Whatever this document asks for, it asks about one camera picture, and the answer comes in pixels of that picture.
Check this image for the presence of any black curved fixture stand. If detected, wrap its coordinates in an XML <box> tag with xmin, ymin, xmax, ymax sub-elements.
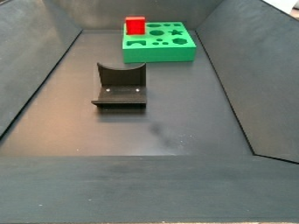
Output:
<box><xmin>90</xmin><ymin>63</ymin><xmax>147</xmax><ymax>107</ymax></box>

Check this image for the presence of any green shape sorter block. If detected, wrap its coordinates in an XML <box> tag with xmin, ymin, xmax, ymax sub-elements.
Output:
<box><xmin>122</xmin><ymin>22</ymin><xmax>196</xmax><ymax>63</ymax></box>

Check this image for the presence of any red rectangular block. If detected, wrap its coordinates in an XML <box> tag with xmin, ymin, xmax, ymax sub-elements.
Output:
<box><xmin>125</xmin><ymin>17</ymin><xmax>145</xmax><ymax>35</ymax></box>

